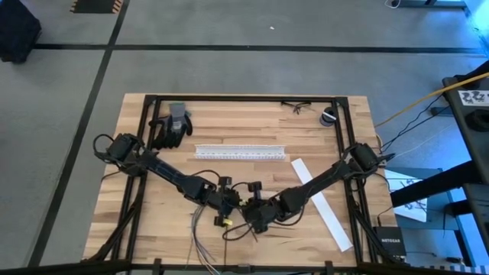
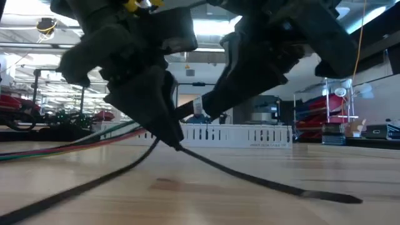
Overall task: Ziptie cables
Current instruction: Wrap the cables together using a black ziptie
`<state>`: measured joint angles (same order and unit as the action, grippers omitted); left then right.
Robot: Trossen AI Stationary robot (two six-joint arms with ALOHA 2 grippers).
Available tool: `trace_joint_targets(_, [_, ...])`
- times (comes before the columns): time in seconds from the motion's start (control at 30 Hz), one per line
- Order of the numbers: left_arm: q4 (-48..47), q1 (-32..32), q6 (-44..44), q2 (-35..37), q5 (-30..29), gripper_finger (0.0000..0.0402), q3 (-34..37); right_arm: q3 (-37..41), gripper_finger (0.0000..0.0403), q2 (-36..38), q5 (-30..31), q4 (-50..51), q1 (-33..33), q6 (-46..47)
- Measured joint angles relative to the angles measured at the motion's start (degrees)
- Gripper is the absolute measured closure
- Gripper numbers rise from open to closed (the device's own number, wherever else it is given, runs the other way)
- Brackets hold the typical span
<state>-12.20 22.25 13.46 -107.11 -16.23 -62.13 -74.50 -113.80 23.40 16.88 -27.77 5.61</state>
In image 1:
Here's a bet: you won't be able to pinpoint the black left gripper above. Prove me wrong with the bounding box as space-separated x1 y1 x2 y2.
209 176 242 227

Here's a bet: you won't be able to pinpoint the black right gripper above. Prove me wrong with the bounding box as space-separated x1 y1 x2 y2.
243 182 286 235

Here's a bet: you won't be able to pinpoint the black zip tie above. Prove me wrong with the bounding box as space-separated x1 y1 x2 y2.
222 221 261 267

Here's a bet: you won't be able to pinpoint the red wire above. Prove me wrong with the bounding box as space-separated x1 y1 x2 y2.
192 205 215 274

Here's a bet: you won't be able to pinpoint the white slotted cable duct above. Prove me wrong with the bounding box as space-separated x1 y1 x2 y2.
194 144 287 161

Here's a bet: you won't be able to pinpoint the bundle of thin wires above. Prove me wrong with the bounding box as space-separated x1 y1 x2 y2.
192 205 218 264
193 205 222 275

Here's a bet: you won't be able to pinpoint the black wire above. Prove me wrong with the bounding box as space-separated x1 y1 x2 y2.
192 205 211 273

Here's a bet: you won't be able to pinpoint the white duct cover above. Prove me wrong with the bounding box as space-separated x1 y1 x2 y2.
290 157 355 253

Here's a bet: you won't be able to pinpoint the black work glove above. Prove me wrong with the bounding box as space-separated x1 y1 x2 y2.
147 116 183 150

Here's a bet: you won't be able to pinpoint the grey cuffed work glove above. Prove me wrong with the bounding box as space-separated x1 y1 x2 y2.
167 102 193 138

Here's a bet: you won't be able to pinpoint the black safety glasses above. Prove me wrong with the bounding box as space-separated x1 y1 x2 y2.
280 99 313 115

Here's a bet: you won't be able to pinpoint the black tape roll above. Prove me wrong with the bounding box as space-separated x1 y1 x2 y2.
319 106 339 128

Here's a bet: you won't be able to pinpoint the white paper sheet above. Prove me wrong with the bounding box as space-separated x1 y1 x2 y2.
384 170 428 223

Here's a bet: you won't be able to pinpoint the black side table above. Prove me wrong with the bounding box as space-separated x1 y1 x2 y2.
389 60 489 268

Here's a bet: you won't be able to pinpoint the orange black striped board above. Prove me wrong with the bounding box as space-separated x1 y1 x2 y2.
70 0 123 15

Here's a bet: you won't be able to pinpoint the white marker print sheet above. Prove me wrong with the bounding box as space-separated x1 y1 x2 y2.
457 89 489 107

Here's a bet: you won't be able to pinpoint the black case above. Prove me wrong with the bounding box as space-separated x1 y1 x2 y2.
0 0 42 64

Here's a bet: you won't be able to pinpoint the dark desk foot bar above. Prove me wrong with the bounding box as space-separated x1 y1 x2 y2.
397 0 467 9

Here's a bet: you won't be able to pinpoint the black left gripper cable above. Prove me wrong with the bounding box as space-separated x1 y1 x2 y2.
190 169 222 183

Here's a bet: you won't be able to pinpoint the black aluminium rig frame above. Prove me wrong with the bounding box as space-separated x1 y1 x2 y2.
82 93 408 275

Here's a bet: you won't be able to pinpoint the black Netgear network switch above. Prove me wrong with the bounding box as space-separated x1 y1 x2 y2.
372 225 408 263

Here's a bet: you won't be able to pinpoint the black left arm shoulder cable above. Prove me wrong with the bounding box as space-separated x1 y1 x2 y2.
93 133 112 154

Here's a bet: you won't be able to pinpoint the thin black floor cable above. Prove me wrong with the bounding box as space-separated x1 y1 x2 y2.
380 93 452 154

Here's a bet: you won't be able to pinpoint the thick yellow hanging cable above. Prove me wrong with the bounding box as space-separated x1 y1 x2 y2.
374 72 489 129

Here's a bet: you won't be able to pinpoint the black cable coil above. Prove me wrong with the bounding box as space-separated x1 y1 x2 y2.
465 108 489 133

